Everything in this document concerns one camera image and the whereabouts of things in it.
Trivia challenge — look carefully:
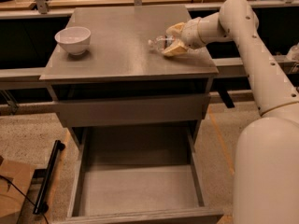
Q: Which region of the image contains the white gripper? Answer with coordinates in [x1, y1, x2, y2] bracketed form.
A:
[162, 18, 206, 57]

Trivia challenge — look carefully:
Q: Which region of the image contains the clear plastic water bottle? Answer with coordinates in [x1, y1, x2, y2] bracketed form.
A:
[148, 35, 176, 52]

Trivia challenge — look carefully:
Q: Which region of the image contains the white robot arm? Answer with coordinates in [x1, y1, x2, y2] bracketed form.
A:
[163, 0, 299, 224]

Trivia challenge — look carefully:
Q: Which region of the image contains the open grey middle drawer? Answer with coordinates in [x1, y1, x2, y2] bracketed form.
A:
[55, 123, 223, 224]

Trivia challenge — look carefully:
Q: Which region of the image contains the white ceramic bowl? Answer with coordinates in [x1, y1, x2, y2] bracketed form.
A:
[54, 26, 91, 55]

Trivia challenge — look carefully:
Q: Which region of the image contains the brown cardboard box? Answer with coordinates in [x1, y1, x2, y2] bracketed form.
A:
[0, 157, 35, 224]

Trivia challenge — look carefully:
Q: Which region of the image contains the black bar left floor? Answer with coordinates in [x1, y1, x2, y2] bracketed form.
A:
[33, 140, 65, 215]

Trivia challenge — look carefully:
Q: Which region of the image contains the grey metal rail shelf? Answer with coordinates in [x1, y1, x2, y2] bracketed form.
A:
[0, 55, 299, 90]

